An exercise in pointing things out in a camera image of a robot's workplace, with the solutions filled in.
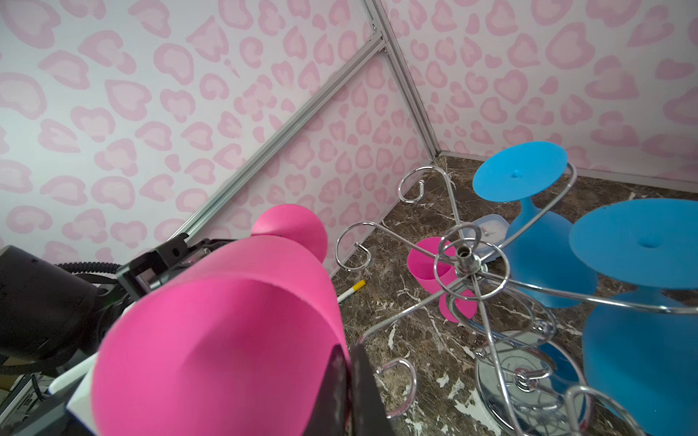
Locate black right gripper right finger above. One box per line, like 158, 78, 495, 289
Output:
350, 344, 394, 436

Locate white yellow marker pen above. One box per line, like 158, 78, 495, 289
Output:
337, 280, 366, 303

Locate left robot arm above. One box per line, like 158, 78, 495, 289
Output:
1, 234, 228, 435

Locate magenta wine glass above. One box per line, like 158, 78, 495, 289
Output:
406, 236, 480, 324
91, 205, 347, 435

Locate chrome wire wine glass rack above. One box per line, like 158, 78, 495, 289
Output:
333, 162, 698, 436

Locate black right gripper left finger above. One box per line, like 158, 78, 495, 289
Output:
303, 345, 349, 436

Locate blue wine glass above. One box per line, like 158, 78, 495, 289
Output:
473, 141, 598, 309
570, 199, 697, 435

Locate aluminium frame bar left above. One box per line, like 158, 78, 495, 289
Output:
174, 31, 386, 237

